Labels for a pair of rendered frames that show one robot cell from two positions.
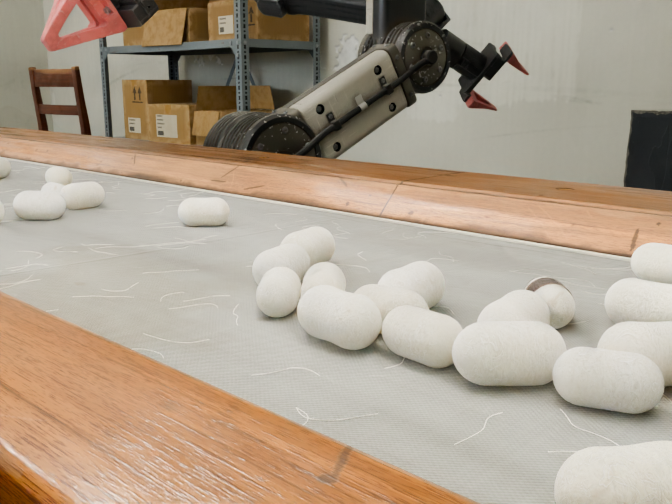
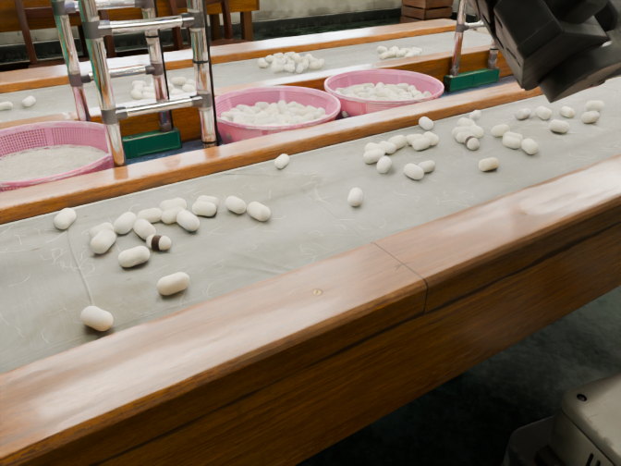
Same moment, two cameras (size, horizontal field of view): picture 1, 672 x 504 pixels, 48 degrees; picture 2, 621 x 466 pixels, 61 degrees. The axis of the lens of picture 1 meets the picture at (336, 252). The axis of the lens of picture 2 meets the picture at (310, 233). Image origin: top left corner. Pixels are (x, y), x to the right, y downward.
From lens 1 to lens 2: 87 cm
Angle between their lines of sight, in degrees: 95
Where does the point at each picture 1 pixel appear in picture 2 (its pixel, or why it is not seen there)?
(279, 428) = (97, 183)
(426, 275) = (182, 217)
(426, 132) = not seen: outside the picture
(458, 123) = not seen: outside the picture
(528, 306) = (138, 225)
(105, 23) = not seen: hidden behind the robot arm
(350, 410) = (133, 209)
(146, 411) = (115, 175)
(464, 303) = (190, 239)
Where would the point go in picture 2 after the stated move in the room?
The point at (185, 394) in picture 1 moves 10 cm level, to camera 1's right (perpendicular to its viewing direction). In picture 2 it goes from (117, 177) to (75, 210)
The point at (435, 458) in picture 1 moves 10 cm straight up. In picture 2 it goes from (105, 214) to (90, 145)
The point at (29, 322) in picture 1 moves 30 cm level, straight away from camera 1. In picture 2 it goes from (170, 165) to (362, 153)
